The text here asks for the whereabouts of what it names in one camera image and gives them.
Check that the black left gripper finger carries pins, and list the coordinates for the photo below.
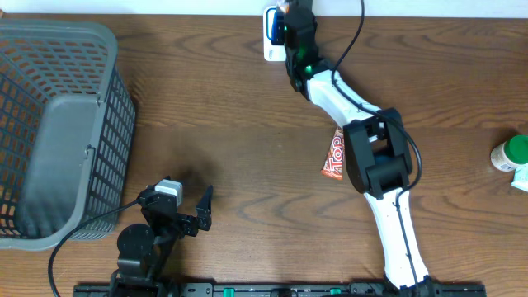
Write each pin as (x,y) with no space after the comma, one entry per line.
(204,211)
(160,186)

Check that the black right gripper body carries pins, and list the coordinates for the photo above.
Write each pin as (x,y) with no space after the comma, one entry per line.
(291,62)

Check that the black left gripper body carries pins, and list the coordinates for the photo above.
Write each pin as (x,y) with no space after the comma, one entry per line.
(184,226)

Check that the red Top chocolate bar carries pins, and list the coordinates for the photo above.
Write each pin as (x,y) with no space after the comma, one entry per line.
(333,164)

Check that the green lid jar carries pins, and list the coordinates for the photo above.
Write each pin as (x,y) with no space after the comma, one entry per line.
(511,154)

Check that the teal wet wipes pack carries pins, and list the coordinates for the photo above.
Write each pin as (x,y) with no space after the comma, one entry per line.
(520,178)

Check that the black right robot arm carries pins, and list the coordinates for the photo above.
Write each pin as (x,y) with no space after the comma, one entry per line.
(381,158)

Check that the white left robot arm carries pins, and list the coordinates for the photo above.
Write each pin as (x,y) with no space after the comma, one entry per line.
(145,248)

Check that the white barcode scanner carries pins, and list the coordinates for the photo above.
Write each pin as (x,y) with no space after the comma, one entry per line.
(271,53)

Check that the grey plastic basket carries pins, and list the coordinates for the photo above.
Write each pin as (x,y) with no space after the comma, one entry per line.
(67,123)

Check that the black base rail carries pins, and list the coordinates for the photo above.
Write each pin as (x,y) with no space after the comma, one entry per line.
(428,288)

